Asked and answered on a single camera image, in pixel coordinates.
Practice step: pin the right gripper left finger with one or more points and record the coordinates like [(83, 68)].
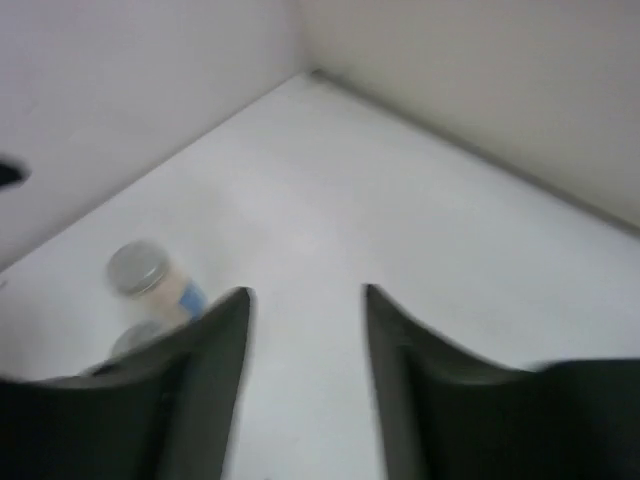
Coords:
[(163, 410)]

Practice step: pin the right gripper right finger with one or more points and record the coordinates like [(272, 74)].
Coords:
[(446, 413)]

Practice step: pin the white jar silver lid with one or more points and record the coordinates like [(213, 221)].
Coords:
[(145, 274), (133, 338)]

